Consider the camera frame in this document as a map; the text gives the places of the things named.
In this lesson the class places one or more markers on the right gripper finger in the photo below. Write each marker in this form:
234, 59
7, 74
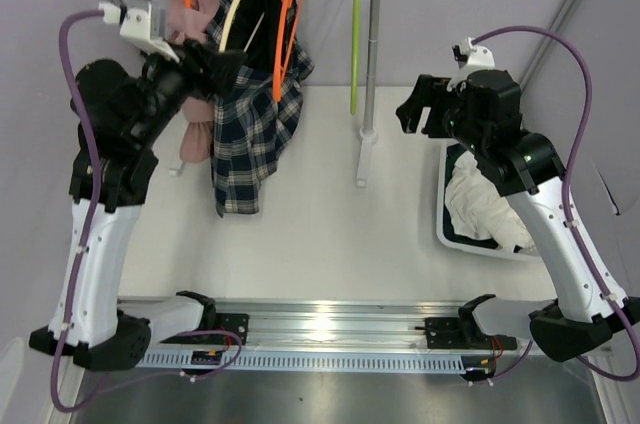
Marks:
433, 90
410, 113

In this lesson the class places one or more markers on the white laundry basket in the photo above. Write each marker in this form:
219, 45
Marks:
448, 154

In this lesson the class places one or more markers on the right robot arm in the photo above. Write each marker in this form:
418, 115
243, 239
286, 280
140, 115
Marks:
590, 308

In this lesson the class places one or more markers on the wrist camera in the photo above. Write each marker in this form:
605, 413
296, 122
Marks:
142, 25
470, 58

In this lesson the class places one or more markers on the white crumpled garment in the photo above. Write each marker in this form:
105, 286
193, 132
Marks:
478, 212

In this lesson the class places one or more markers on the green plastic hanger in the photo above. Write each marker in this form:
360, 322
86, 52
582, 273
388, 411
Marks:
354, 64

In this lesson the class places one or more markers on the aluminium mounting rail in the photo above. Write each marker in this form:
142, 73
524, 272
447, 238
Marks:
337, 326

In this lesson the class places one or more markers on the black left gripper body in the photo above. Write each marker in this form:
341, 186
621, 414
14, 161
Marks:
175, 82

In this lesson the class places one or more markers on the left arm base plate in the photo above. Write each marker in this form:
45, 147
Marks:
237, 323

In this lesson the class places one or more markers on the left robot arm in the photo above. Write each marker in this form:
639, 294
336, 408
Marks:
109, 185

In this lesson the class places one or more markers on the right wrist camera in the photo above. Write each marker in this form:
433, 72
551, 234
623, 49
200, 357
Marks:
470, 58

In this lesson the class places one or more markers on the slotted cable duct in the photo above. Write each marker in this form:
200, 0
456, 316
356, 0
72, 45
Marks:
411, 363

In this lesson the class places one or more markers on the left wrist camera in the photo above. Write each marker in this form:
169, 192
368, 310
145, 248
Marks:
142, 25

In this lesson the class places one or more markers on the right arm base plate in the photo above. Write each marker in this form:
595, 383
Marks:
462, 333

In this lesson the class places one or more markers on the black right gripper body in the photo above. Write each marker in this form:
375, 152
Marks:
458, 126

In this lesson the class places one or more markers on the navy plaid skirt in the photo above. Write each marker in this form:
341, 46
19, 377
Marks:
250, 129

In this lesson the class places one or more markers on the pink pleated skirt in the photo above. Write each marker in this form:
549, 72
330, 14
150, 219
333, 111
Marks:
191, 24

